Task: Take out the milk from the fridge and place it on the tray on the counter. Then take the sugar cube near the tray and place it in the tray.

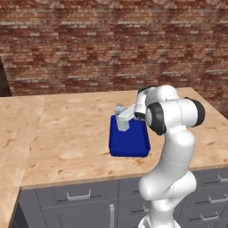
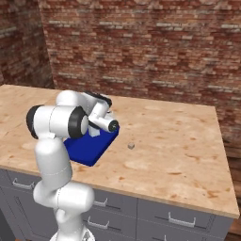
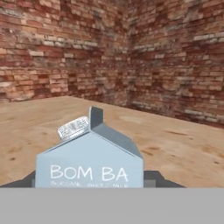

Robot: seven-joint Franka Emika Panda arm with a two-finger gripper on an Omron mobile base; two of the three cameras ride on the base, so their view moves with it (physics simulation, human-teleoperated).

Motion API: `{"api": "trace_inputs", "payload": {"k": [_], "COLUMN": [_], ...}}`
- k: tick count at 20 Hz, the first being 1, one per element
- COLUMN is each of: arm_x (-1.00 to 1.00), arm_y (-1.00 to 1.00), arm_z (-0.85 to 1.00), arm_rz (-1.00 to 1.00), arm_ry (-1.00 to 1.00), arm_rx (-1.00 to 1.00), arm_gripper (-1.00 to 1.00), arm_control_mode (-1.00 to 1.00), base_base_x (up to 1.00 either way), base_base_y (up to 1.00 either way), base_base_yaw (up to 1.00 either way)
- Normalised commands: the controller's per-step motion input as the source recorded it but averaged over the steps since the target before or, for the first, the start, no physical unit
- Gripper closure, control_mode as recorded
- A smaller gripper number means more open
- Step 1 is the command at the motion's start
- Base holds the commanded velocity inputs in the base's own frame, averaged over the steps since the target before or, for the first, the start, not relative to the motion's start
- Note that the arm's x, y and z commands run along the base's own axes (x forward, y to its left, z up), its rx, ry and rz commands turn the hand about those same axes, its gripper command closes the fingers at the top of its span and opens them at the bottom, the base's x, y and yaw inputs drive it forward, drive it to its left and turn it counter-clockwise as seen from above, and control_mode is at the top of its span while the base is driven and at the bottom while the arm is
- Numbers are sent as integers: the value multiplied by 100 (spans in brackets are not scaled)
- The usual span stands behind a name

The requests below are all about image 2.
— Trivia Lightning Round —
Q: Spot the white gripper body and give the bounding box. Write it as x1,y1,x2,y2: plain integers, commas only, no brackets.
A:
88,121,102,138

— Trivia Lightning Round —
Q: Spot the blue tray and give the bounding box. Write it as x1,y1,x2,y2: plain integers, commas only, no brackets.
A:
63,125,121,168

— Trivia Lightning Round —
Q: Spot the grey drawer front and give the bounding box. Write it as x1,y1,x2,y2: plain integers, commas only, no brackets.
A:
137,198,235,233
136,219,218,241
0,169,43,198
83,208,137,241
91,187,138,218

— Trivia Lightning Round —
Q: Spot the grey cupboard door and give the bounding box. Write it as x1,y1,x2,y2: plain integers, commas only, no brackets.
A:
0,187,58,241

